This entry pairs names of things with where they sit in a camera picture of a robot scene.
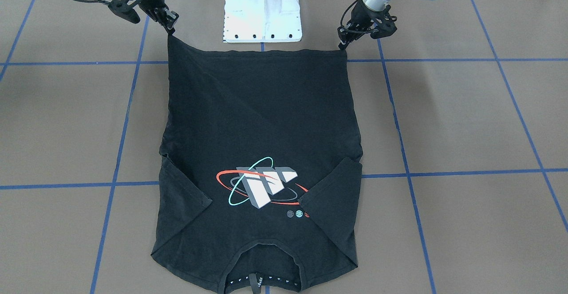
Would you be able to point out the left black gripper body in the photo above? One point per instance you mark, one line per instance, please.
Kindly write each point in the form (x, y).
(363, 16)

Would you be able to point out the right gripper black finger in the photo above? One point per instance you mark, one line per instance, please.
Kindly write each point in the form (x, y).
(167, 19)

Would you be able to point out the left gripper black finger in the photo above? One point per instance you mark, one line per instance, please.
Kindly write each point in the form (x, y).
(346, 37)

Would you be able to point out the black graphic t-shirt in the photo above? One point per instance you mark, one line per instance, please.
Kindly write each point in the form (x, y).
(261, 172)

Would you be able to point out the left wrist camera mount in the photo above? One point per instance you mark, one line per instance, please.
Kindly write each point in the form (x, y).
(384, 24)

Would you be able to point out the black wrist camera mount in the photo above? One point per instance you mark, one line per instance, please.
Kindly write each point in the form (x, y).
(125, 9)

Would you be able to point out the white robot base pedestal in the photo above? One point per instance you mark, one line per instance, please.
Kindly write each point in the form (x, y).
(256, 21)

